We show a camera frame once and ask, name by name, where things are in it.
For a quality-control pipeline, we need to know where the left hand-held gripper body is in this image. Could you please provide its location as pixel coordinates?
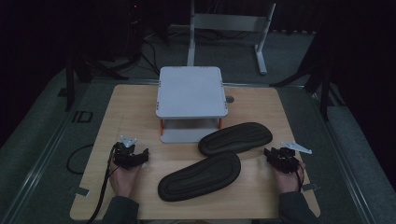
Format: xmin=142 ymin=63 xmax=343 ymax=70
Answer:
xmin=112 ymin=134 xmax=145 ymax=171

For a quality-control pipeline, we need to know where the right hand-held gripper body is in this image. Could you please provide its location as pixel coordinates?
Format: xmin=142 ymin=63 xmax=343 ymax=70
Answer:
xmin=271 ymin=140 xmax=313 ymax=175

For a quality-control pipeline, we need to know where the black insole farther back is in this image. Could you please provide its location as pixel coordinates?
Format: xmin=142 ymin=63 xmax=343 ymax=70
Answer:
xmin=198 ymin=121 xmax=274 ymax=158

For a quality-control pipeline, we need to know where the white two-tier rack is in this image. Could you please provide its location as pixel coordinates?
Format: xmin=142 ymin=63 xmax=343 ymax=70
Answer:
xmin=155 ymin=65 xmax=229 ymax=145

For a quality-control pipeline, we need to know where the person's left hand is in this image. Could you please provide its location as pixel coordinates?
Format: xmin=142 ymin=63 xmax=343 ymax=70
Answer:
xmin=108 ymin=155 xmax=143 ymax=199

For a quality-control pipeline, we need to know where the person's right hand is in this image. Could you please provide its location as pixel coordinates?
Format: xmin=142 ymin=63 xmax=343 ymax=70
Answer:
xmin=273 ymin=161 xmax=308 ymax=194

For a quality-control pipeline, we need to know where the black tripod stand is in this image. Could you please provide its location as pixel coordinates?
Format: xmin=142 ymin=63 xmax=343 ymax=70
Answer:
xmin=63 ymin=0 xmax=161 ymax=113
xmin=270 ymin=29 xmax=347 ymax=123

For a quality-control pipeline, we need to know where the red-black right gripper cable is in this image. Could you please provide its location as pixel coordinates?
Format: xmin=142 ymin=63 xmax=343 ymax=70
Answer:
xmin=293 ymin=161 xmax=306 ymax=192

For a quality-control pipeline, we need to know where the grey table edge bracket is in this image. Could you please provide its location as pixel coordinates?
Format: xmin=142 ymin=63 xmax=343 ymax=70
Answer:
xmin=74 ymin=186 xmax=92 ymax=198
xmin=301 ymin=182 xmax=320 ymax=192

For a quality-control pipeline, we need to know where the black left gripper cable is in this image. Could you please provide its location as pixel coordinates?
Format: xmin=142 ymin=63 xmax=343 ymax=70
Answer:
xmin=85 ymin=143 xmax=121 ymax=224

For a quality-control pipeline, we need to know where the black cable on floor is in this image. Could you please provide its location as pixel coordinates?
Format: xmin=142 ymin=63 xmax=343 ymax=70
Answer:
xmin=65 ymin=143 xmax=95 ymax=175

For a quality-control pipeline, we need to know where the grey metal stand frame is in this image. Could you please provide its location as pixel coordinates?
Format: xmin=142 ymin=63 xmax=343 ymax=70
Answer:
xmin=186 ymin=0 xmax=277 ymax=77

